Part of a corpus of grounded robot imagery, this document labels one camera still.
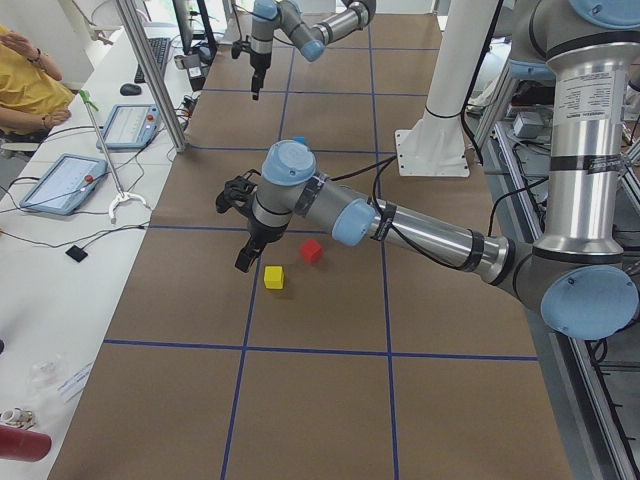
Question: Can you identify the black computer mouse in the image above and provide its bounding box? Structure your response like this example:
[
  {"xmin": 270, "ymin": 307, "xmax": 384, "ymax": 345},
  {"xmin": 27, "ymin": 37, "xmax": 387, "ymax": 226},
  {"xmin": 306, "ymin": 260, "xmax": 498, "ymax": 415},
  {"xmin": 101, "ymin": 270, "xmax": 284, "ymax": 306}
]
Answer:
[{"xmin": 119, "ymin": 83, "xmax": 142, "ymax": 96}]

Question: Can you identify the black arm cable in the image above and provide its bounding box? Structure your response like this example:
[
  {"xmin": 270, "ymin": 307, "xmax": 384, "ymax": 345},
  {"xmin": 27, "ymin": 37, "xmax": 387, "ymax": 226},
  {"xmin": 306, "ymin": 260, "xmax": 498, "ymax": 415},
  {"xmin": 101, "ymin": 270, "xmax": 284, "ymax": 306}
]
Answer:
[{"xmin": 319, "ymin": 149, "xmax": 506, "ymax": 274}]

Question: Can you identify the red bottle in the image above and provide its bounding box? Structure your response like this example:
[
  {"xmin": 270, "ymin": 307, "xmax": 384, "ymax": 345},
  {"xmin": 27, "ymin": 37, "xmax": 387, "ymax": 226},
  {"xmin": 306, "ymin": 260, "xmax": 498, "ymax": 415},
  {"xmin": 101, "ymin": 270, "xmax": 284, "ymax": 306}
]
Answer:
[{"xmin": 0, "ymin": 425, "xmax": 52, "ymax": 462}]

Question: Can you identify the black keyboard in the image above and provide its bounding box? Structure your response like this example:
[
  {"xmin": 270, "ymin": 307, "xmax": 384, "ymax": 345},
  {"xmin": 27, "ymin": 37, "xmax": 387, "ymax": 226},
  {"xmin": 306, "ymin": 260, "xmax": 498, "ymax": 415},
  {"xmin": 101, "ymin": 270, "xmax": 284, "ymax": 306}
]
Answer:
[{"xmin": 134, "ymin": 37, "xmax": 171, "ymax": 84}]

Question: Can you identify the red block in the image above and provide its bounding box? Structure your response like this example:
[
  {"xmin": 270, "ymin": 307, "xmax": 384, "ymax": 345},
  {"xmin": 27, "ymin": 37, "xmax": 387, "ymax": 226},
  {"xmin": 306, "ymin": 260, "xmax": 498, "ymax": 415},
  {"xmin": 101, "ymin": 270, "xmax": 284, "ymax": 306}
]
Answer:
[{"xmin": 299, "ymin": 239, "xmax": 323, "ymax": 265}]

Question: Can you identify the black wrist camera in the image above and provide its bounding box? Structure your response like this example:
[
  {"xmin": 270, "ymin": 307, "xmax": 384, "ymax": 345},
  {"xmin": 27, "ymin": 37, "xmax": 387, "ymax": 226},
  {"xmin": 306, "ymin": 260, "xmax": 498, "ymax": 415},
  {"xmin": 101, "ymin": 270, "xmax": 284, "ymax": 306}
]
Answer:
[
  {"xmin": 215, "ymin": 169, "xmax": 261, "ymax": 217},
  {"xmin": 231, "ymin": 35, "xmax": 251, "ymax": 60}
]

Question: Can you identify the white grabber stick tool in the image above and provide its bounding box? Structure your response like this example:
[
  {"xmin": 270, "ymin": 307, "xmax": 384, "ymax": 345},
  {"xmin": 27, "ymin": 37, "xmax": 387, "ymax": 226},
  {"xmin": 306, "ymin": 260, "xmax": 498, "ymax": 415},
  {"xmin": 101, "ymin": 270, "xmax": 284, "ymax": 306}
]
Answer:
[{"xmin": 79, "ymin": 89, "xmax": 150, "ymax": 225}]

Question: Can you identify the blue teach pendant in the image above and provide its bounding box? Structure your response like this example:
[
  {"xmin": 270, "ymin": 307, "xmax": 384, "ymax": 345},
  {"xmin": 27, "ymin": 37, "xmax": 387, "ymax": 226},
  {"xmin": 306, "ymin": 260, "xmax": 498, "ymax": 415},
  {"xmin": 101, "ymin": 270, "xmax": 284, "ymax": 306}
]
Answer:
[
  {"xmin": 19, "ymin": 154, "xmax": 107, "ymax": 216},
  {"xmin": 101, "ymin": 104, "xmax": 161, "ymax": 151}
]

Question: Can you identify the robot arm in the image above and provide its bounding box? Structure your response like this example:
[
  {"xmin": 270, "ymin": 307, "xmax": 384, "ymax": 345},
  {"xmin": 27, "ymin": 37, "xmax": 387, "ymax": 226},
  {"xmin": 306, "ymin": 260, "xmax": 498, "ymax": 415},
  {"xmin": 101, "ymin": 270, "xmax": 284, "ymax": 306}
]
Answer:
[
  {"xmin": 223, "ymin": 1, "xmax": 639, "ymax": 340},
  {"xmin": 248, "ymin": 1, "xmax": 377, "ymax": 100}
]

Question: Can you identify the person in yellow shirt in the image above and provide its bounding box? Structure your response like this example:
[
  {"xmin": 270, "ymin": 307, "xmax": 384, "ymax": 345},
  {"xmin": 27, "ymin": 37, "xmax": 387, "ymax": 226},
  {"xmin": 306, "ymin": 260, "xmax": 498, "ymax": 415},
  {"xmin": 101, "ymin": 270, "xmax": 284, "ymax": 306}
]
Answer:
[{"xmin": 1, "ymin": 27, "xmax": 74, "ymax": 143}]

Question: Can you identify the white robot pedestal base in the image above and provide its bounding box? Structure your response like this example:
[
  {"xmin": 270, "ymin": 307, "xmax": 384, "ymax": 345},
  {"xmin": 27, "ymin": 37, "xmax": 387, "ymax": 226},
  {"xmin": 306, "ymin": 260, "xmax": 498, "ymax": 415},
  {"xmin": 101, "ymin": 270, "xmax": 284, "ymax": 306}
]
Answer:
[{"xmin": 395, "ymin": 0, "xmax": 502, "ymax": 178}]

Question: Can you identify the yellow block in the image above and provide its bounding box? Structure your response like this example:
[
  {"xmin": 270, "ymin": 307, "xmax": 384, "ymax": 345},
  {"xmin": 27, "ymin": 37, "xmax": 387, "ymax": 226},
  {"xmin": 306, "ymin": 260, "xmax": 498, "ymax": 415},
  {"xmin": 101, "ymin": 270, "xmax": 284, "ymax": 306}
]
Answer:
[{"xmin": 263, "ymin": 265, "xmax": 285, "ymax": 290}]

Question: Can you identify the small black square pad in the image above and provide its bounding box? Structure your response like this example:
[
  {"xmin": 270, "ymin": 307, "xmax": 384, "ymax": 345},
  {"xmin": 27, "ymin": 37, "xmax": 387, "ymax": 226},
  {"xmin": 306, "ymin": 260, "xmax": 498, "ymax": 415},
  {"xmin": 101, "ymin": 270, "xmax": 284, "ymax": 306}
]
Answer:
[{"xmin": 65, "ymin": 245, "xmax": 88, "ymax": 263}]

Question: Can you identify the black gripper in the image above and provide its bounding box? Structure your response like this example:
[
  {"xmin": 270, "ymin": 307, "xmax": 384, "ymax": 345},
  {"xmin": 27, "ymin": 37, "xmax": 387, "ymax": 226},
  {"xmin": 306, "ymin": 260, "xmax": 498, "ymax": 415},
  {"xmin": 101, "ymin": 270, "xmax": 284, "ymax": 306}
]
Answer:
[
  {"xmin": 250, "ymin": 50, "xmax": 271, "ymax": 101},
  {"xmin": 235, "ymin": 219, "xmax": 288, "ymax": 273}
]

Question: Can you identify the blue teach pendant near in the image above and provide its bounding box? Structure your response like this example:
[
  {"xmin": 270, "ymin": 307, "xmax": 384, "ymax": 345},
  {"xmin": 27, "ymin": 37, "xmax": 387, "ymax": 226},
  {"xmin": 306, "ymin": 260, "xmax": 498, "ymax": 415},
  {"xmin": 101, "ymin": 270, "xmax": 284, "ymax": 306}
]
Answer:
[{"xmin": 19, "ymin": 154, "xmax": 107, "ymax": 216}]

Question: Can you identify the aluminium frame post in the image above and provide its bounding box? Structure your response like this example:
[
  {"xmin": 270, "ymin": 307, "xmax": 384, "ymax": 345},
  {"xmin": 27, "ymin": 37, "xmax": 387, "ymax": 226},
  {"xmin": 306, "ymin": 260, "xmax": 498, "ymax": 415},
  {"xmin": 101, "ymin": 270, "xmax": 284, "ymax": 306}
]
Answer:
[{"xmin": 115, "ymin": 0, "xmax": 187, "ymax": 153}]

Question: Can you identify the blue teach pendant far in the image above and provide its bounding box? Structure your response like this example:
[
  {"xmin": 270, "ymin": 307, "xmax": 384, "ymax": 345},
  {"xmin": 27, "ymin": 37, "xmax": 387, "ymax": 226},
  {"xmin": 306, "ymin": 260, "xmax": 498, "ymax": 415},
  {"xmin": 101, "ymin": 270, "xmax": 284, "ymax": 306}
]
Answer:
[{"xmin": 101, "ymin": 104, "xmax": 161, "ymax": 151}]

